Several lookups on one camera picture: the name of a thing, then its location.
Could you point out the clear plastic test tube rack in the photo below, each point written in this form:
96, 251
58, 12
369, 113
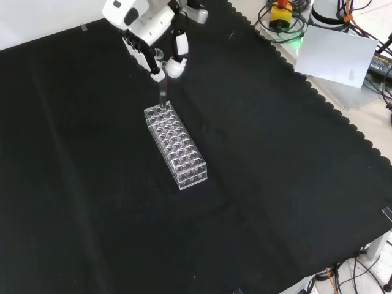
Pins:
180, 153

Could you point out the black bench cloth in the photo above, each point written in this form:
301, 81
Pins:
275, 153

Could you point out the clear tape strip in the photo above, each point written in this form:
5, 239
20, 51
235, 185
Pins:
83, 28
387, 213

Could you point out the clear glass test tube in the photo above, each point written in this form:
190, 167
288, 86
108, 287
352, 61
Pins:
163, 92

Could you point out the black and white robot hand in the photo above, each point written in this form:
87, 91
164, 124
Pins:
147, 21

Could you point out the yellow stop button box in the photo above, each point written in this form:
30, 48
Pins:
280, 15

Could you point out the black power adapter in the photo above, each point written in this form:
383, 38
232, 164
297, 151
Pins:
381, 64

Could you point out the pale board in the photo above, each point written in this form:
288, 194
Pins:
333, 55

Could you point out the white table leg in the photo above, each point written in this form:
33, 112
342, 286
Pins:
378, 246

